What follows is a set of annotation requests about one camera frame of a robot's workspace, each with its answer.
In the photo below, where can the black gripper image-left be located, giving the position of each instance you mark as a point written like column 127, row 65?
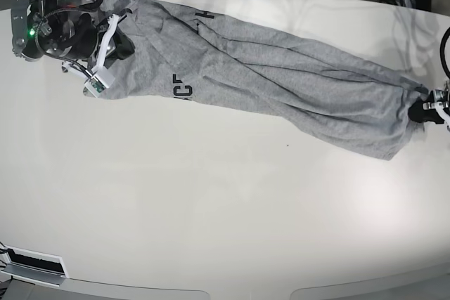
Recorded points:
column 77, row 36

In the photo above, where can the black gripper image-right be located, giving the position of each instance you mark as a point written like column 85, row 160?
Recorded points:
column 418, row 114

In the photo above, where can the grey t-shirt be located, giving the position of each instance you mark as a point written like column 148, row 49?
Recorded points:
column 215, row 59

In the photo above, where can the white wrist camera mount image-right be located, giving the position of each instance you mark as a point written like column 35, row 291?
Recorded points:
column 440, row 109

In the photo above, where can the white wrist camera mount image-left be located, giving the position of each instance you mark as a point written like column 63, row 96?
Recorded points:
column 98, row 76

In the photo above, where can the silver cable tray slot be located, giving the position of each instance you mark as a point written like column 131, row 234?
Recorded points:
column 34, row 267

